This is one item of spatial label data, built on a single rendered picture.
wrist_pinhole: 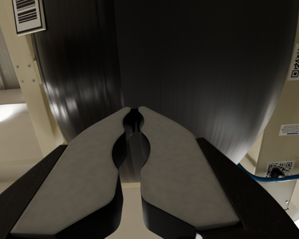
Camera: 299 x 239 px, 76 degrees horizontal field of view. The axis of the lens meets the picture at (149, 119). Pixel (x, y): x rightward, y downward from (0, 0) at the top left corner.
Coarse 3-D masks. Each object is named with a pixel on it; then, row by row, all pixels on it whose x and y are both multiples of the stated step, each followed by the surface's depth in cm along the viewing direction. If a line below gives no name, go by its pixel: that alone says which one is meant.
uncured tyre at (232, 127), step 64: (64, 0) 17; (128, 0) 17; (192, 0) 17; (256, 0) 17; (64, 64) 19; (128, 64) 19; (192, 64) 19; (256, 64) 19; (64, 128) 25; (192, 128) 22; (256, 128) 24
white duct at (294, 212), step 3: (291, 204) 101; (288, 207) 101; (291, 207) 100; (294, 207) 100; (288, 210) 101; (291, 210) 100; (294, 210) 100; (297, 210) 99; (288, 213) 101; (291, 213) 100; (294, 213) 100; (297, 213) 99; (291, 216) 100; (294, 216) 100; (297, 216) 100; (294, 219) 100; (297, 219) 100; (294, 222) 102
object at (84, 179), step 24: (120, 120) 10; (72, 144) 8; (96, 144) 8; (120, 144) 9; (72, 168) 7; (96, 168) 7; (48, 192) 6; (72, 192) 6; (96, 192) 6; (120, 192) 7; (24, 216) 6; (48, 216) 6; (72, 216) 6; (96, 216) 6; (120, 216) 7
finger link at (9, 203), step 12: (48, 156) 8; (36, 168) 7; (48, 168) 7; (24, 180) 7; (36, 180) 7; (12, 192) 6; (24, 192) 6; (36, 192) 6; (0, 204) 6; (12, 204) 6; (24, 204) 6; (0, 216) 6; (12, 216) 6; (0, 228) 5; (12, 228) 5
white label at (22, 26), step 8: (16, 0) 19; (24, 0) 19; (32, 0) 18; (40, 0) 18; (16, 8) 19; (24, 8) 19; (32, 8) 18; (40, 8) 18; (16, 16) 19; (24, 16) 19; (32, 16) 19; (40, 16) 18; (16, 24) 20; (24, 24) 19; (32, 24) 19; (40, 24) 18; (16, 32) 20; (24, 32) 19; (32, 32) 19
